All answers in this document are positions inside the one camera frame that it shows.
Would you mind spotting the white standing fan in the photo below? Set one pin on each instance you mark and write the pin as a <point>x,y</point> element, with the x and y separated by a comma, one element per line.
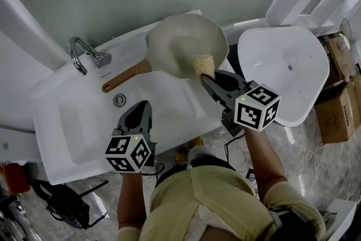
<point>356,50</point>

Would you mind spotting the white freestanding bathtub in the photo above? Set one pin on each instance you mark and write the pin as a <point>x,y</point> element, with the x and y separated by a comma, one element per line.
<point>282,65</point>

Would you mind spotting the tan cardboard box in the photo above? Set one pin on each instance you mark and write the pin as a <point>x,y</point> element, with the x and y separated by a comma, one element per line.
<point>338,59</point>

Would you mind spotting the red box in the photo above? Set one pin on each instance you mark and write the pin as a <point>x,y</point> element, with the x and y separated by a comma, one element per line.
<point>14,177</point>

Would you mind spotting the white ceramic sink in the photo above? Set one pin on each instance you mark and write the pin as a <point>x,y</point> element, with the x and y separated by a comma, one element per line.
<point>84,127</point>

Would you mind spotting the white panel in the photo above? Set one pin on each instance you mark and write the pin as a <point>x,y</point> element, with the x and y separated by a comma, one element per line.
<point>341,217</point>

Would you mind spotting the pale yellow knit cardigan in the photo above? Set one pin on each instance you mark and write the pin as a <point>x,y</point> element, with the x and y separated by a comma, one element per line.
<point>175,200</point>

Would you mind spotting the chrome faucet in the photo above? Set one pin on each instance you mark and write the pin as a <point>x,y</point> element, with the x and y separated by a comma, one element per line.
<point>100,59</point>

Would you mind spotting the black device with screen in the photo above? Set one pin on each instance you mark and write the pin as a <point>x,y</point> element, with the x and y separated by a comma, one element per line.
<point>251,180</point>

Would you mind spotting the person's left forearm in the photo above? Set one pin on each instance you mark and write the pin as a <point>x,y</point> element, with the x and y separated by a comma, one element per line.
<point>131,200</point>

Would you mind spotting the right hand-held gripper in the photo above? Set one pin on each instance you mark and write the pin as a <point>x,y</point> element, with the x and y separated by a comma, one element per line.
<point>253,110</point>

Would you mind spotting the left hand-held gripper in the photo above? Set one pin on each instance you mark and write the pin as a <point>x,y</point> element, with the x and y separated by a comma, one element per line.
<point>127,153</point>

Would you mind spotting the person's white shoe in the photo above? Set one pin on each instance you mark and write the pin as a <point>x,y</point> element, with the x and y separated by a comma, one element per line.
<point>198,153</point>

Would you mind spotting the person's right forearm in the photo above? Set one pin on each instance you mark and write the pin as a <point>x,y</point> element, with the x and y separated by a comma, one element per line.
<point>262,158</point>

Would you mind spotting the yellow sponge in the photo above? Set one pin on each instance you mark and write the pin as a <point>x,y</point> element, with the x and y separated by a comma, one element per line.
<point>203,65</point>

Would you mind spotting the chrome sink drain stopper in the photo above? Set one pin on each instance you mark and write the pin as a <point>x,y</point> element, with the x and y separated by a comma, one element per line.
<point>119,99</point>

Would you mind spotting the white lace undershirt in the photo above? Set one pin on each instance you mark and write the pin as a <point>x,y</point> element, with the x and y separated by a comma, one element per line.
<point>211,217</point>

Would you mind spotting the large printed cardboard box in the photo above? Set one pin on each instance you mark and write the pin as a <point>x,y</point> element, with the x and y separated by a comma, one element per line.
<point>335,118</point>

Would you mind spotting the white paper sheet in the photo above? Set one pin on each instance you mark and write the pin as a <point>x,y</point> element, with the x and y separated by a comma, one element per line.
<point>97,206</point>

